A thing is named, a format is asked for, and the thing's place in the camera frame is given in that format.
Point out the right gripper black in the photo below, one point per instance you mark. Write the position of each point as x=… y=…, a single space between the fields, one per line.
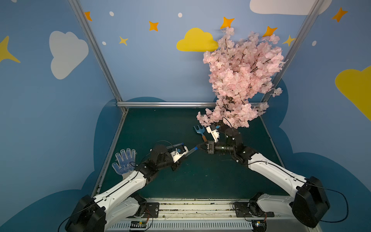
x=210 y=147

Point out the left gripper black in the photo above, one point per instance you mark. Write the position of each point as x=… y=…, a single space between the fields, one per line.
x=177 y=164

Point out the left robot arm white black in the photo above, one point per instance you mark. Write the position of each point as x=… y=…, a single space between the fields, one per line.
x=98 y=213

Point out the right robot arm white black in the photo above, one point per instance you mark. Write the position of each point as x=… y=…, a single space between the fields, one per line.
x=306 y=200

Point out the left circuit board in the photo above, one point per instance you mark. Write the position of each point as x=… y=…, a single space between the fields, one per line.
x=137 y=225

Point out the circuit board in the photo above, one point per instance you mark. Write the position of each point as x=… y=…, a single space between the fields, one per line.
x=259 y=226
x=137 y=225

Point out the pink cherry blossom tree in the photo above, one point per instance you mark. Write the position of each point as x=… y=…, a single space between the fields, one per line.
x=239 y=71

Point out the right circuit board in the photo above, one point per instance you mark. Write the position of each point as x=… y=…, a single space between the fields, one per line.
x=259 y=226

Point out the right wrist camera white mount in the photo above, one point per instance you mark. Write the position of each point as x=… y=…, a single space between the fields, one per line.
x=213 y=130

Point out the blue garden fork wooden handle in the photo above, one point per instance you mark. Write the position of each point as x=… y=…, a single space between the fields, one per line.
x=200 y=130

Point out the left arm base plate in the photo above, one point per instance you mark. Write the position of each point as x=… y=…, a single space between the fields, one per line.
x=147 y=210

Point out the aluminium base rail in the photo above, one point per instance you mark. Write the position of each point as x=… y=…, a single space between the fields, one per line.
x=208 y=215

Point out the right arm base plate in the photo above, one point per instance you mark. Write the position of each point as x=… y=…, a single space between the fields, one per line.
x=250 y=210

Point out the back aluminium frame bar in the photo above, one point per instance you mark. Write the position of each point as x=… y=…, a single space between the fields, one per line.
x=158 y=104

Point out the left aluminium frame post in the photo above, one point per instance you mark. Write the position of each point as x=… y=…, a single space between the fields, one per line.
x=81 y=17

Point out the aluminium frame post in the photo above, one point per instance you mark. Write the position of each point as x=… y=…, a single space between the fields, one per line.
x=303 y=31
x=81 y=17

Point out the right aluminium frame post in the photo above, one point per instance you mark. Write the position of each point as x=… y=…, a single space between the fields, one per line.
x=303 y=31

